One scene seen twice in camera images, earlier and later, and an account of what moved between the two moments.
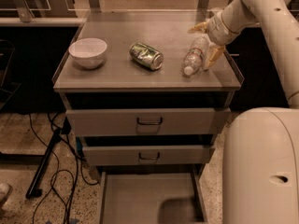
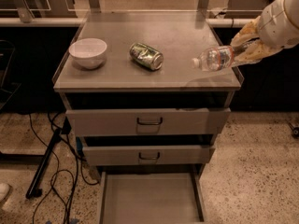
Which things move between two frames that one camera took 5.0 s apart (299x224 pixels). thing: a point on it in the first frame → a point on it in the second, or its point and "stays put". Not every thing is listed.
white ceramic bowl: [88, 52] stays put
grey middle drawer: [179, 155] stays put
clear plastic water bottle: [192, 60] → [215, 59]
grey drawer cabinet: [135, 87] stays put
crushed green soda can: [146, 55] stays put
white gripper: [217, 30] → [275, 23]
